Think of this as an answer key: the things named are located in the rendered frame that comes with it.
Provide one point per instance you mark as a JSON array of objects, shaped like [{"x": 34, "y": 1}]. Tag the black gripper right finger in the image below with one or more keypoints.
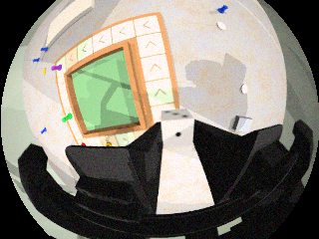
[{"x": 225, "y": 156}]

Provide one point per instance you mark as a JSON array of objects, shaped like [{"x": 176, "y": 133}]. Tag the purple pawn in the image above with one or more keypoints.
[{"x": 58, "y": 67}]

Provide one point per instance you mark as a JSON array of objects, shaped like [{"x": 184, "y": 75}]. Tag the green game pawn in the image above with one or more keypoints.
[{"x": 68, "y": 117}]

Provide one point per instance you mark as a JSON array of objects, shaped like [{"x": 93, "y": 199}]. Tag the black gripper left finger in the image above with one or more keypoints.
[{"x": 138, "y": 163}]

